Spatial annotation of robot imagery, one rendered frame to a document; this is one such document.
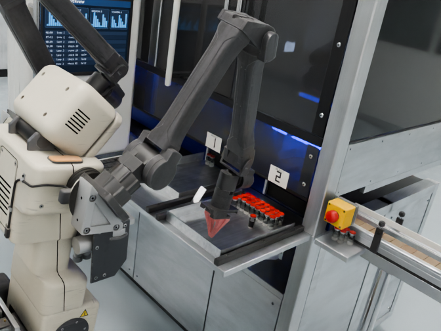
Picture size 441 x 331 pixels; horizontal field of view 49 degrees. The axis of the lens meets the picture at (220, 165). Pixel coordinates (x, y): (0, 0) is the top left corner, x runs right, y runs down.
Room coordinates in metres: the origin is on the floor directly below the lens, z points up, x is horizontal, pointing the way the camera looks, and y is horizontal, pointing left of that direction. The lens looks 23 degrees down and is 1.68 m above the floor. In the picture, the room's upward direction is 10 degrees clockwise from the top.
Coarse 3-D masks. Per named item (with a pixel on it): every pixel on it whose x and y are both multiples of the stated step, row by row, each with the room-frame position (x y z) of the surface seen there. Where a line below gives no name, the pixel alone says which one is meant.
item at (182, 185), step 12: (192, 156) 1.89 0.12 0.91; (180, 168) 1.80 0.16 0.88; (192, 168) 1.82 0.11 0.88; (204, 168) 1.84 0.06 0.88; (216, 168) 1.86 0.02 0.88; (180, 180) 1.69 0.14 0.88; (192, 180) 1.71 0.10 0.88; (204, 180) 1.73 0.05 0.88; (216, 180) 1.75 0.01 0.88; (168, 192) 1.55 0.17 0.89; (180, 192) 1.52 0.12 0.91; (192, 192) 1.56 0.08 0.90
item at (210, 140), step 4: (208, 132) 1.82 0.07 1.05; (208, 136) 1.82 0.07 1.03; (212, 136) 1.80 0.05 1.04; (216, 136) 1.79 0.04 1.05; (208, 140) 1.81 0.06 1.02; (212, 140) 1.80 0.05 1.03; (216, 140) 1.78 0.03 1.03; (220, 140) 1.77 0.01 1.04; (208, 144) 1.81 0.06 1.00; (212, 144) 1.80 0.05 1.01; (216, 144) 1.78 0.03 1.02; (220, 144) 1.76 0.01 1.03; (212, 148) 1.79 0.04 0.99; (216, 148) 1.78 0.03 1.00
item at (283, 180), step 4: (272, 168) 1.58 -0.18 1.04; (276, 168) 1.57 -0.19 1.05; (272, 172) 1.58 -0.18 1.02; (276, 172) 1.57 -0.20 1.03; (284, 172) 1.54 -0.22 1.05; (268, 176) 1.59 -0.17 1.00; (272, 176) 1.57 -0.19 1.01; (284, 176) 1.54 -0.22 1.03; (288, 176) 1.53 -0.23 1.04; (272, 180) 1.57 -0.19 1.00; (280, 180) 1.55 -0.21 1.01; (284, 180) 1.54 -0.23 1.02; (276, 184) 1.56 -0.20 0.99; (280, 184) 1.55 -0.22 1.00; (284, 184) 1.54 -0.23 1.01
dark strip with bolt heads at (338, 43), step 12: (348, 0) 1.49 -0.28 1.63; (348, 12) 1.48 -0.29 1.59; (348, 24) 1.48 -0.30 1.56; (336, 36) 1.50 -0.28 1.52; (336, 48) 1.49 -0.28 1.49; (336, 60) 1.49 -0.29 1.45; (336, 72) 1.48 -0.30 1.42; (324, 84) 1.50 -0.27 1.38; (324, 96) 1.49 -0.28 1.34; (324, 108) 1.48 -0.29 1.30; (324, 120) 1.48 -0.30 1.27; (312, 132) 1.50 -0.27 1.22
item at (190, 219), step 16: (240, 192) 1.62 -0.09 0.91; (176, 208) 1.40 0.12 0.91; (192, 208) 1.45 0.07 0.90; (176, 224) 1.34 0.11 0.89; (192, 224) 1.38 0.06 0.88; (240, 224) 1.43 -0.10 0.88; (256, 224) 1.45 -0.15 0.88; (288, 224) 1.42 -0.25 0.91; (208, 240) 1.24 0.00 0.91; (224, 240) 1.31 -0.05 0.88; (240, 240) 1.32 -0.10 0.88; (256, 240) 1.31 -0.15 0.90
